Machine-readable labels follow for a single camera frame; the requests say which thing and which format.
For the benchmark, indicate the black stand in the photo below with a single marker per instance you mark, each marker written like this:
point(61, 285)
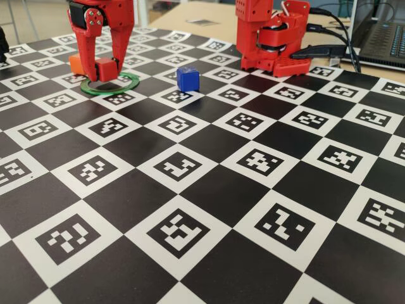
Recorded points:
point(3, 44)

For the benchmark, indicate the white table leg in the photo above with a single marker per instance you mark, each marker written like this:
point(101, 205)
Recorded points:
point(143, 12)

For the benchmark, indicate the red cube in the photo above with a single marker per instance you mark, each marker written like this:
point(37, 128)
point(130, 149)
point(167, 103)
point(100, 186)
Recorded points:
point(106, 69)

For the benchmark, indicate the red gripper, black servo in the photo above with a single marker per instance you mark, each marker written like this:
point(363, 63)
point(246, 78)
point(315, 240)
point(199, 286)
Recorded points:
point(111, 19)

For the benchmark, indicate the black white marker checkerboard mat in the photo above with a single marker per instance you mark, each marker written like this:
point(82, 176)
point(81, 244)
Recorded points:
point(202, 190)

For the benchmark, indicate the orange cube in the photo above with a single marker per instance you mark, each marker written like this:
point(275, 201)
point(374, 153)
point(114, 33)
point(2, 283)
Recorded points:
point(75, 65)

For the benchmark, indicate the dark laptop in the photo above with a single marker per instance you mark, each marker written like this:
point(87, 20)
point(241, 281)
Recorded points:
point(379, 35)

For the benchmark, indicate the small printed marker card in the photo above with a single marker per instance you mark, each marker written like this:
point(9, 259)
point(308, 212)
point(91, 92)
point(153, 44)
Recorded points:
point(202, 22)

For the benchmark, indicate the blue cube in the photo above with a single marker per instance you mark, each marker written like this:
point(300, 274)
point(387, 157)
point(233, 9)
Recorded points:
point(187, 79)

